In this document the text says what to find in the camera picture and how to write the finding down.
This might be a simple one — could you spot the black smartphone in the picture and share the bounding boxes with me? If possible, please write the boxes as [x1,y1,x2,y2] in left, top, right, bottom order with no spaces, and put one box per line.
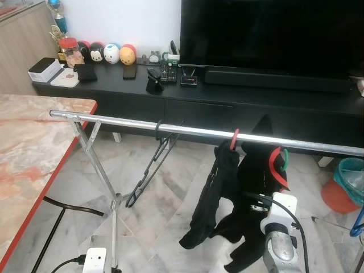
[122,64,137,79]

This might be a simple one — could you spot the black remote control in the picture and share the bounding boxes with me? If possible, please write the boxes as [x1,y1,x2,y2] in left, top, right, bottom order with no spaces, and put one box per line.
[160,60,177,83]

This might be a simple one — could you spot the glass jar with red lid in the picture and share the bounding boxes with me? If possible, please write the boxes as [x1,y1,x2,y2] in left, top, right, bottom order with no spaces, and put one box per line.
[59,38,85,69]

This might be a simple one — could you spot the black garment with red stripe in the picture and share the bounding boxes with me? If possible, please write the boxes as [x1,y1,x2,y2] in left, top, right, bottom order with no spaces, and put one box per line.
[213,114,292,273]

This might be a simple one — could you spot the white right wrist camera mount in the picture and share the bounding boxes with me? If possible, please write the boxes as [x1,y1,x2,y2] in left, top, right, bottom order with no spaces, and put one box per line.
[260,192,298,237]

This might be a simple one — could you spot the red plastic bucket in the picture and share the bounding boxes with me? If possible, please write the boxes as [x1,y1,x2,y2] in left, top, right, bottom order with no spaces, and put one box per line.
[321,176,356,214]

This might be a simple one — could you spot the light wooden cabinet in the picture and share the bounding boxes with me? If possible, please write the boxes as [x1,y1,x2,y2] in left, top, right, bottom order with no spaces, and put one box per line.
[0,0,60,96]

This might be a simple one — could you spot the flat white box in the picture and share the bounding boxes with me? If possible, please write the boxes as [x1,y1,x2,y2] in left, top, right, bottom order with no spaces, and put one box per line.
[50,69,80,88]

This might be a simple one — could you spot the small black stand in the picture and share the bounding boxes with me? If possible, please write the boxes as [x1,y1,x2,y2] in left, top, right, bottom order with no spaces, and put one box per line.
[145,68,166,94]

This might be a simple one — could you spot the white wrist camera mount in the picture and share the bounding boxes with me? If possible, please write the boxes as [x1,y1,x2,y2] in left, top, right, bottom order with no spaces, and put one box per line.
[260,192,298,237]
[82,247,107,273]

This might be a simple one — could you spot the teal plastic bin bag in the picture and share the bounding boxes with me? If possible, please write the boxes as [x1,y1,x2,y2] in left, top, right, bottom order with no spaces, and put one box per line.
[333,158,364,206]

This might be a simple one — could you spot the blue plastic hanger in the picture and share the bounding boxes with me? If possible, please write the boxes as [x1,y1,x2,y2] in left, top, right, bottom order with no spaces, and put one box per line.
[350,208,364,238]

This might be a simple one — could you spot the small black pouch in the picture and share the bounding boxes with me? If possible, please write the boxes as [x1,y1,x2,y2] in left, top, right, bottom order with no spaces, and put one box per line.
[76,63,97,81]

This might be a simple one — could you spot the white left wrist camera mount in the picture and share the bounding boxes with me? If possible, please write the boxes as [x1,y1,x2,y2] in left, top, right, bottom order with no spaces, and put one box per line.
[82,247,107,273]

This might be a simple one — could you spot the yellow and red plush ball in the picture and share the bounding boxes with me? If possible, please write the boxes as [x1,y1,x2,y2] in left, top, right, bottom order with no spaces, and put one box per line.
[119,44,137,66]

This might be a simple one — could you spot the green plastic hanger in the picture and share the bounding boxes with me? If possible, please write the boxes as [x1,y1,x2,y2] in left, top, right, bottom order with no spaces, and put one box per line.
[279,149,289,171]

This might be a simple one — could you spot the pink plastic hanger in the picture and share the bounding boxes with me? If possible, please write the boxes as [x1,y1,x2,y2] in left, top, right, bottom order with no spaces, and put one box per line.
[230,129,241,151]

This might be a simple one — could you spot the long black soundbar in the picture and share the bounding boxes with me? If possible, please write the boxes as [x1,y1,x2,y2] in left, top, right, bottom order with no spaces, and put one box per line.
[204,68,353,93]

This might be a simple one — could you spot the gold trophy with blue globe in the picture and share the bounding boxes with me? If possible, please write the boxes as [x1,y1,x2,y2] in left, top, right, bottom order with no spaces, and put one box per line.
[47,0,69,40]

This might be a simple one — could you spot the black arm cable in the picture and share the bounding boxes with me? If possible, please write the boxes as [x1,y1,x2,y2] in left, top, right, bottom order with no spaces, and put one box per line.
[245,192,311,273]
[50,256,86,273]

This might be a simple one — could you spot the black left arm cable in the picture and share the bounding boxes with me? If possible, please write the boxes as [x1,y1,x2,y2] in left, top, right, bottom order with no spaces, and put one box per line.
[50,256,86,273]

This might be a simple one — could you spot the black trousers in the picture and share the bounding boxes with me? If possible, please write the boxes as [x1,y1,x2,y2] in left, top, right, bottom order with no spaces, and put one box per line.
[179,142,242,251]

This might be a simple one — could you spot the black plastic hanger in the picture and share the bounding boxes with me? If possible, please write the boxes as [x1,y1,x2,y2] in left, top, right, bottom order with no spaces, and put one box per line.
[125,119,185,208]

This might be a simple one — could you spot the white and blue plush ball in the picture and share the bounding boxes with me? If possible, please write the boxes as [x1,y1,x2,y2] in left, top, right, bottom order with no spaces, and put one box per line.
[104,43,121,64]

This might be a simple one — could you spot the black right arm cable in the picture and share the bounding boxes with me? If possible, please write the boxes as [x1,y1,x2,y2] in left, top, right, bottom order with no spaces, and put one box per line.
[245,192,311,273]

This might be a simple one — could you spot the black box with red label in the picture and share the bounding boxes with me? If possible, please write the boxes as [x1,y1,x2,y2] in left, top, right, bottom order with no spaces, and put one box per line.
[181,69,198,86]

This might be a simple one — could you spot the white box with black lid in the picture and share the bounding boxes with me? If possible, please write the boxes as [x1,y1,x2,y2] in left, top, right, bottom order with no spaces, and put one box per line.
[28,57,64,83]

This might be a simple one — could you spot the black mouse plush ball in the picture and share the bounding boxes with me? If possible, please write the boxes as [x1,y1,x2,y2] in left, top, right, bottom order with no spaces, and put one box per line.
[89,43,106,63]

